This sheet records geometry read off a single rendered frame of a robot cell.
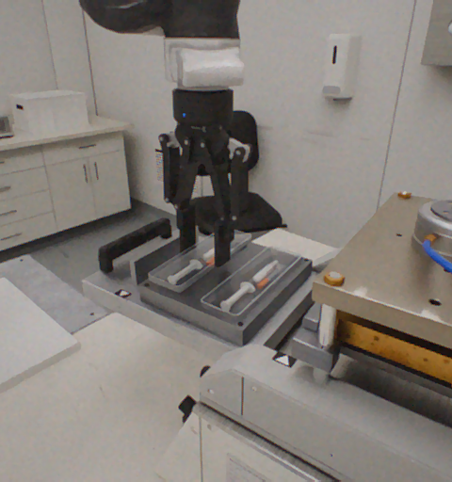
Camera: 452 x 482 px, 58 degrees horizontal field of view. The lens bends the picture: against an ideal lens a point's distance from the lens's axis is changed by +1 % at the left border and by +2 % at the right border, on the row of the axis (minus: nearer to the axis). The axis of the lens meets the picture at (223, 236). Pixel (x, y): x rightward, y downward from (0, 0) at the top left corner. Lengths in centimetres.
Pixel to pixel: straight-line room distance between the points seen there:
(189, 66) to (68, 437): 56
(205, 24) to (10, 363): 65
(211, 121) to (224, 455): 38
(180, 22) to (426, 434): 46
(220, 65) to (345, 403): 34
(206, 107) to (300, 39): 172
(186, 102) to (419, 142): 156
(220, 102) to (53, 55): 303
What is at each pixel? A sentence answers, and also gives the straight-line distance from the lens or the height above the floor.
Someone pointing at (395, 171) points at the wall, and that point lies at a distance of 202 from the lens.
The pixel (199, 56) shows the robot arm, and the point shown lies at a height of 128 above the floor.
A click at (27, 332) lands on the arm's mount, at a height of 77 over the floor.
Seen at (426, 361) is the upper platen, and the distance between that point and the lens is 40.
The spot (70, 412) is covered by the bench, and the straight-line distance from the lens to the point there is 76.
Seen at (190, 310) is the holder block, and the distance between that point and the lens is 52.
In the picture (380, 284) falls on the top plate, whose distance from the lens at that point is 37.
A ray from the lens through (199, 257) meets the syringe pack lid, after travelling 59.
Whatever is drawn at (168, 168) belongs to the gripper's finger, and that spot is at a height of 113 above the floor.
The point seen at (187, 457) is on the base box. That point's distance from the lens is 57.
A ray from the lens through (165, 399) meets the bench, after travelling 74.
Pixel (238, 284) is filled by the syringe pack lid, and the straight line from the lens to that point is 54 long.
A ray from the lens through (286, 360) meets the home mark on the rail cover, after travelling 44.
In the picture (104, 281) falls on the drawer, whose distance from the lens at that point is 63.
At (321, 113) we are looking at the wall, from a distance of 214.
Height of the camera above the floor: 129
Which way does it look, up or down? 26 degrees down
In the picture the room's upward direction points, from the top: straight up
